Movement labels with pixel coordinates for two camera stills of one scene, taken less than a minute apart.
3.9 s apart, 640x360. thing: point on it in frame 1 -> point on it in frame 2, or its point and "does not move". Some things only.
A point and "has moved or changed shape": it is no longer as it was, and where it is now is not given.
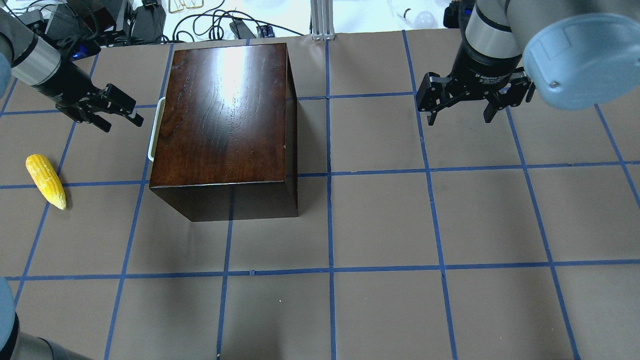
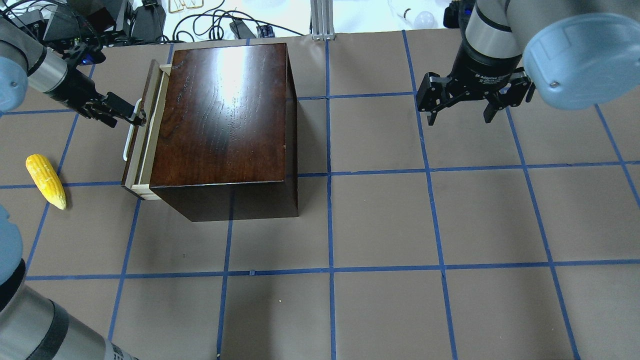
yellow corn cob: [47, 180] does not move
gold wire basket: [176, 5] does not move
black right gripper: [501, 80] does not move
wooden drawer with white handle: [156, 128] has moved or changed shape
